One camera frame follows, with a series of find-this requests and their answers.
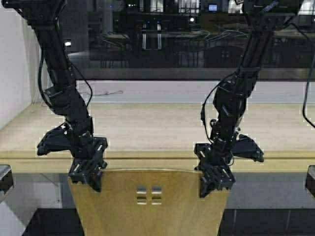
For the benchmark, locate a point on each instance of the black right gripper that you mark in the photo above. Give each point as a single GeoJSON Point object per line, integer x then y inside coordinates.
{"type": "Point", "coordinates": [216, 173]}

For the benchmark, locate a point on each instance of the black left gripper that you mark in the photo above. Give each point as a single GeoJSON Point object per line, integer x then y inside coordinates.
{"type": "Point", "coordinates": [88, 164]}

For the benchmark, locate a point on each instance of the robot base left corner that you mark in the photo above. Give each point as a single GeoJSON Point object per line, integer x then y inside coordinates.
{"type": "Point", "coordinates": [6, 181]}

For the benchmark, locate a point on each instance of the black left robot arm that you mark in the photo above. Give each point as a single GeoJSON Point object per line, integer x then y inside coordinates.
{"type": "Point", "coordinates": [76, 134]}

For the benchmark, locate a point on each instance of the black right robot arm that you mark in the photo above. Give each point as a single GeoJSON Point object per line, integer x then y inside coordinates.
{"type": "Point", "coordinates": [264, 18]}

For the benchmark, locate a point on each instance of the long wooden counter table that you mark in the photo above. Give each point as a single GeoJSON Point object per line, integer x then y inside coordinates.
{"type": "Point", "coordinates": [162, 135]}

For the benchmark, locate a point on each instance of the dark glass window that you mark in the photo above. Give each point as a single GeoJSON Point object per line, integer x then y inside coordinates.
{"type": "Point", "coordinates": [173, 39]}

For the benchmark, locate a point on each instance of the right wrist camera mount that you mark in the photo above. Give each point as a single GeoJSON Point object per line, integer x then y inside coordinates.
{"type": "Point", "coordinates": [246, 147]}

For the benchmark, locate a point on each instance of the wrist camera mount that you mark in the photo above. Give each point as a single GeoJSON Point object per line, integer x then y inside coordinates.
{"type": "Point", "coordinates": [53, 141]}
{"type": "Point", "coordinates": [246, 147]}

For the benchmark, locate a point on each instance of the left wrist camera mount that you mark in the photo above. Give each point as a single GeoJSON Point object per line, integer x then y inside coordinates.
{"type": "Point", "coordinates": [53, 141]}

